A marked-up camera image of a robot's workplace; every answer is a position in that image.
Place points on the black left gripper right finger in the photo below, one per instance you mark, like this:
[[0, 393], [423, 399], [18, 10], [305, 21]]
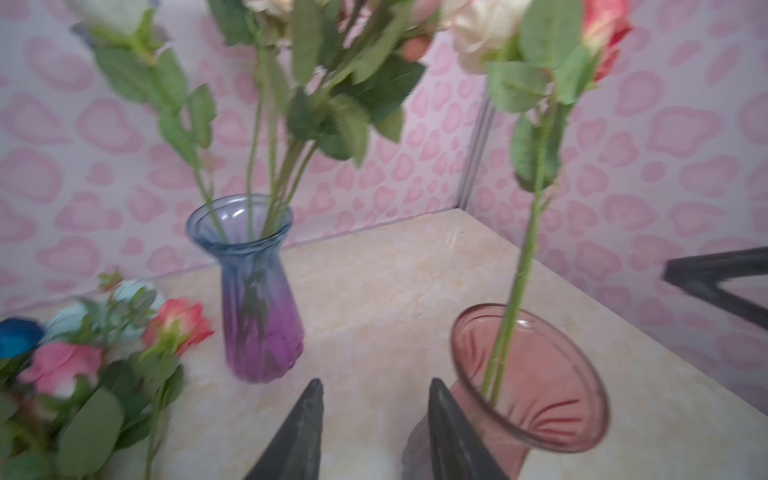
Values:
[[456, 450]]

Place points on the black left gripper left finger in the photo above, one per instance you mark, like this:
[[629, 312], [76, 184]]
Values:
[[295, 450]]

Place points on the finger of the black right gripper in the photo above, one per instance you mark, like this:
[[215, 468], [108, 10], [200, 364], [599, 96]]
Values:
[[701, 277]]

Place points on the red grey glass vase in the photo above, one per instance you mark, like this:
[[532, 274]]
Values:
[[552, 398]]

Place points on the purple blue glass vase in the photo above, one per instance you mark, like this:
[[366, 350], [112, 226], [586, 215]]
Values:
[[262, 328]]

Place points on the green leafy flower stem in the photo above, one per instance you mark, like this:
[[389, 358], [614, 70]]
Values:
[[539, 57]]

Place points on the blue flower stem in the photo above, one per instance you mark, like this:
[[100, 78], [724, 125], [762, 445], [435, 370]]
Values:
[[19, 336]]

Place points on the pink double rose stem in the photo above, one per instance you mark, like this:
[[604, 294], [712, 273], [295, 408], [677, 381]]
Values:
[[327, 72]]

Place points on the pale blue white rose stem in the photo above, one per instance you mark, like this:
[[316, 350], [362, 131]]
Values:
[[132, 53]]

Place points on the flower bunch on table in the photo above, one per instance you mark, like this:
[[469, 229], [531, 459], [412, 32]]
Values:
[[100, 381]]

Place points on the aluminium frame post right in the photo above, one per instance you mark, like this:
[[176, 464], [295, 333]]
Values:
[[478, 143]]

